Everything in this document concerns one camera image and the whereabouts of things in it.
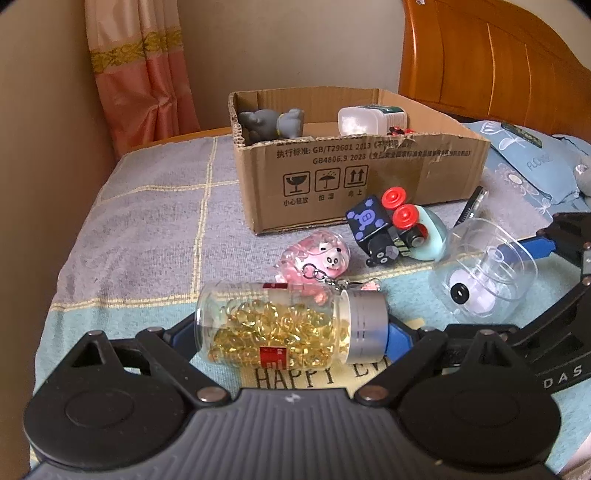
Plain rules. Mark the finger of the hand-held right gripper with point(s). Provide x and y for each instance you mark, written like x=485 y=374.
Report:
x=554 y=314
x=531 y=249

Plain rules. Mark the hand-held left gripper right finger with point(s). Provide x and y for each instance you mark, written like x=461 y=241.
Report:
x=399 y=339

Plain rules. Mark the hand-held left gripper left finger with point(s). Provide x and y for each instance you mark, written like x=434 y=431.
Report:
x=182 y=340

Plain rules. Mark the clear round plastic container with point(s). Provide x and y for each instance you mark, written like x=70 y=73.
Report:
x=489 y=281

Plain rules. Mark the clear bottle of yellow capsules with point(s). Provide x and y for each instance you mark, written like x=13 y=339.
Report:
x=277 y=327

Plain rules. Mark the cardboard box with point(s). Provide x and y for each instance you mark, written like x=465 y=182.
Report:
x=369 y=175

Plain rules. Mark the red block robot toy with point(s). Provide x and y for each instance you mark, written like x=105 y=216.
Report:
x=397 y=130

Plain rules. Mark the green label cotton swab container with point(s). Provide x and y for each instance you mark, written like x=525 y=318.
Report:
x=364 y=120

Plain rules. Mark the grey elephant toy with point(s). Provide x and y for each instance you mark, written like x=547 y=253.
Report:
x=268 y=124

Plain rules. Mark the blue floral bedsheet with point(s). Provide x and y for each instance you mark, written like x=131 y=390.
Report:
x=512 y=184

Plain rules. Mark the black white round charm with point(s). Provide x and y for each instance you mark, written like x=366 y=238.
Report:
x=459 y=293

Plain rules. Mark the grey plush toy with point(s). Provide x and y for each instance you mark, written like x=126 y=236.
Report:
x=585 y=177

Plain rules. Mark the blue floral pillow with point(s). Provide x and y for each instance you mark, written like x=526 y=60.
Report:
x=554 y=161

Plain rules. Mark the mint green plastic gadget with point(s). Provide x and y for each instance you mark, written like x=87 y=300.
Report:
x=434 y=235

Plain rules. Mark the checked grey blue blanket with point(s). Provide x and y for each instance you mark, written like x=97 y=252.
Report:
x=152 y=221

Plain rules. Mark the wooden bed headboard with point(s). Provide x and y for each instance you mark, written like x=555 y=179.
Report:
x=485 y=55

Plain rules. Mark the pink orange curtain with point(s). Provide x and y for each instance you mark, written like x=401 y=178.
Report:
x=138 y=78

